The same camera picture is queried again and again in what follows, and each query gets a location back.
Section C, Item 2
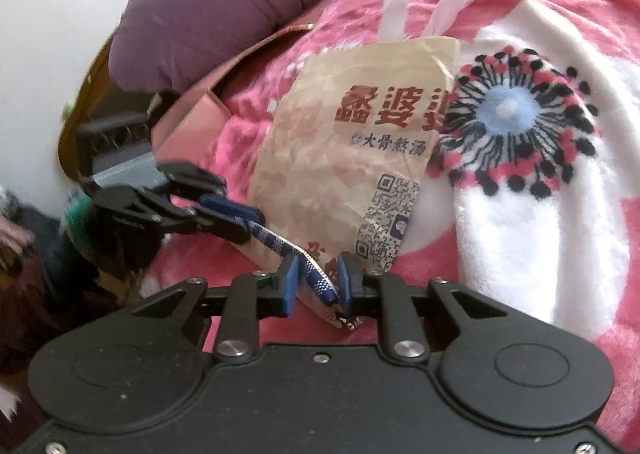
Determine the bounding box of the brown wooden headboard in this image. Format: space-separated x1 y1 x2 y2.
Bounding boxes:
56 30 120 181

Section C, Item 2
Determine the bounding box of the pink cardboard box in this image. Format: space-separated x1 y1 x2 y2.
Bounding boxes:
149 22 317 165

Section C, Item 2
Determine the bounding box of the purple pillow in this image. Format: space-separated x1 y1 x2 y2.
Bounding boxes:
107 0 352 95

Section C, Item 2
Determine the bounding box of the pink printed blanket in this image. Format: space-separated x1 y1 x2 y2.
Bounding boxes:
142 0 640 454

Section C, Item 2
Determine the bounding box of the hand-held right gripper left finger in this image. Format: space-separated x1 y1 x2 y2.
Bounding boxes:
131 253 302 363

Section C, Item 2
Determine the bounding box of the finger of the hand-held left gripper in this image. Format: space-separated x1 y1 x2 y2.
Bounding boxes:
157 162 227 199
145 190 263 247

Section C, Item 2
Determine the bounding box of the beige printed shopping bag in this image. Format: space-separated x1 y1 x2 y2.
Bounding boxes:
245 0 477 332

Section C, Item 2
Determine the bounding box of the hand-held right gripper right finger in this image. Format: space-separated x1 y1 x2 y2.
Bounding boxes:
337 253 507 363

